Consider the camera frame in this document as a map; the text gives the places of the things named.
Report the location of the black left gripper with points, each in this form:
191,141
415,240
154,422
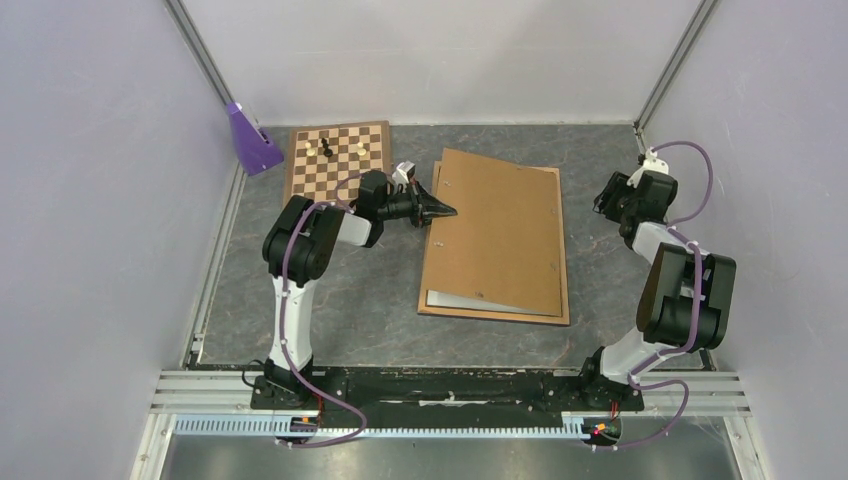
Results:
425,207

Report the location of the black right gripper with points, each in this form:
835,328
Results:
605,202

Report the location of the wooden picture frame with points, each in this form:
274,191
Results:
565,278

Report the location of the red sunset photo print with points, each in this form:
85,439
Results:
446,300

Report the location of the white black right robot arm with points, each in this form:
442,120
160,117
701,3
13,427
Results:
685,303

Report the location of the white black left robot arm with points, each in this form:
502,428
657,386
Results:
299,246

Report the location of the wooden chessboard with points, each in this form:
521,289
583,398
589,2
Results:
325,179

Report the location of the black chess piece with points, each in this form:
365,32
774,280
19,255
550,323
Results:
326,149

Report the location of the purple wedge stand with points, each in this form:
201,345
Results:
256,151

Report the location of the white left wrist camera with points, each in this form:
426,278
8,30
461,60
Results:
404,175

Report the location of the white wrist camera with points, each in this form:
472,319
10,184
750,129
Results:
404,175
650,163

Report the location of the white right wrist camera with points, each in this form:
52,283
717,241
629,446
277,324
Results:
650,163

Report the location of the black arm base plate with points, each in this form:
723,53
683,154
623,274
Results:
553,390

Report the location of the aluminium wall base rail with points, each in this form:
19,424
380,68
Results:
200,312

